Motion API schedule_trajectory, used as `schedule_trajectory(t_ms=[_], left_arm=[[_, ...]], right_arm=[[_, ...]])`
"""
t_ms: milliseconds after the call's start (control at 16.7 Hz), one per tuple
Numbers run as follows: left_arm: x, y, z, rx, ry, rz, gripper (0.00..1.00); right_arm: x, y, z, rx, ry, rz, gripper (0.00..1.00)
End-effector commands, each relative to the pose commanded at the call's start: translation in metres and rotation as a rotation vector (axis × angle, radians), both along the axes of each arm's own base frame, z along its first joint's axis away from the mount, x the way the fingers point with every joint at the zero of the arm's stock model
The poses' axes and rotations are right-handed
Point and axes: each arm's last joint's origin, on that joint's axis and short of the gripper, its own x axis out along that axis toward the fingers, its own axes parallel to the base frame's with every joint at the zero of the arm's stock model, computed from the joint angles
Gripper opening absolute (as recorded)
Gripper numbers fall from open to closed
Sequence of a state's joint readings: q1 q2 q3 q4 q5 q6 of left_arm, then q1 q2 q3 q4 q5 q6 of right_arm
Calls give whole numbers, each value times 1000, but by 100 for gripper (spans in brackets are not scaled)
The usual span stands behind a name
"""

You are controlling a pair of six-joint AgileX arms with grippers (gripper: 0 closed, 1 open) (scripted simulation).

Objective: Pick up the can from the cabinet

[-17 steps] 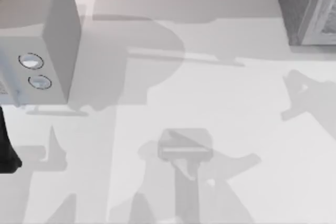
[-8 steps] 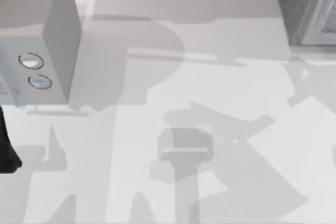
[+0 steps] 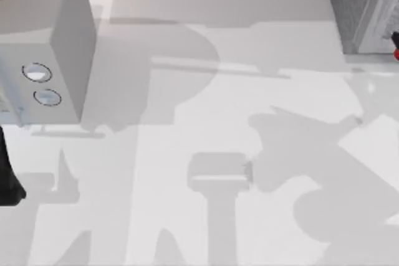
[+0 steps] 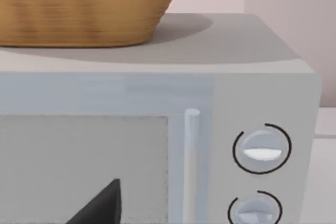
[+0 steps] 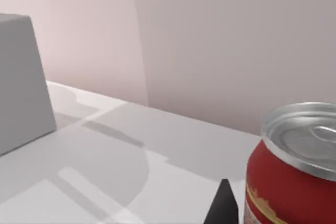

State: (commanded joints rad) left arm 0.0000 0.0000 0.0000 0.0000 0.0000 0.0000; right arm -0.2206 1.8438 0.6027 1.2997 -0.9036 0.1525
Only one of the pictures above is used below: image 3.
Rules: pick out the pale microwave oven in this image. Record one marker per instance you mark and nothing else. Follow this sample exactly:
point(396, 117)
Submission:
point(65, 45)

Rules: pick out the microwave knob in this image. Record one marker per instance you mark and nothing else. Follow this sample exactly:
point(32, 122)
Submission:
point(47, 97)
point(36, 73)

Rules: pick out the grey cabinet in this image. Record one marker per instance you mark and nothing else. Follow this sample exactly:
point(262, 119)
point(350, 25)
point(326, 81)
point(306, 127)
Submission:
point(358, 4)

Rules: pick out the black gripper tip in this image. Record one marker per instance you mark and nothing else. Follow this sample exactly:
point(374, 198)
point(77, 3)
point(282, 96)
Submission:
point(8, 182)

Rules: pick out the red and black object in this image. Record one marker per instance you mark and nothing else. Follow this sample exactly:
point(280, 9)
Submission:
point(396, 45)

